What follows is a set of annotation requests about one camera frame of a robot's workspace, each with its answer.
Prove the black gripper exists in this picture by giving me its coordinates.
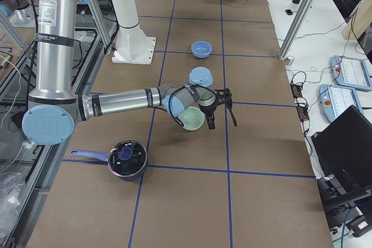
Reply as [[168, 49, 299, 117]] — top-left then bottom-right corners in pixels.
[[199, 99, 218, 130]]

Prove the green bowl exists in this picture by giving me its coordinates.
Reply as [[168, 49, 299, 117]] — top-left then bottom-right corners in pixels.
[[178, 106, 205, 131]]

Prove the blue bowl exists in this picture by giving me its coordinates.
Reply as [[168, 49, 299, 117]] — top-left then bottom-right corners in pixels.
[[191, 41, 212, 59]]

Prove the dark blue saucepan with lid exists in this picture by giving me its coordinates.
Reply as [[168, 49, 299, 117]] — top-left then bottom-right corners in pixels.
[[69, 139, 148, 181]]

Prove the near blue teach pendant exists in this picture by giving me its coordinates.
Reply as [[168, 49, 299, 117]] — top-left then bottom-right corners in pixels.
[[319, 84, 363, 123]]

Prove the blue teach pendant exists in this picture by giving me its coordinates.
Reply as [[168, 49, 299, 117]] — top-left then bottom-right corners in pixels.
[[319, 84, 363, 123], [331, 55, 371, 91]]

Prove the small black square device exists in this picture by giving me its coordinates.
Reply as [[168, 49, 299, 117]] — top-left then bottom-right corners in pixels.
[[285, 9, 293, 16]]

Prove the black laptop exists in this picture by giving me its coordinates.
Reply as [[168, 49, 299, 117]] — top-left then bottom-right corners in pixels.
[[310, 104, 372, 211]]

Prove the far blue teach pendant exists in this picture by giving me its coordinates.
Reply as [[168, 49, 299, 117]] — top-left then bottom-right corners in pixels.
[[331, 55, 371, 91]]

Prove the crumpled clear plastic bag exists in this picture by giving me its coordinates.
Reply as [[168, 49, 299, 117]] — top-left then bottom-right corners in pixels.
[[1, 172, 26, 238]]

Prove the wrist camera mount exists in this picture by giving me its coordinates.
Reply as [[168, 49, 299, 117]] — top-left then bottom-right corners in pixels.
[[215, 88, 238, 127]]

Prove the black cable hub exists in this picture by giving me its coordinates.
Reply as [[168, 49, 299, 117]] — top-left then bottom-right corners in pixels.
[[290, 84, 302, 98], [296, 105, 310, 123]]

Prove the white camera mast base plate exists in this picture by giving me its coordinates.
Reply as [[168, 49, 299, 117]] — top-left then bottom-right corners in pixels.
[[112, 35, 156, 65]]

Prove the aluminium frame post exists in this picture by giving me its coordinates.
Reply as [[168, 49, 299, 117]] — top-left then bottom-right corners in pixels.
[[277, 0, 314, 60]]

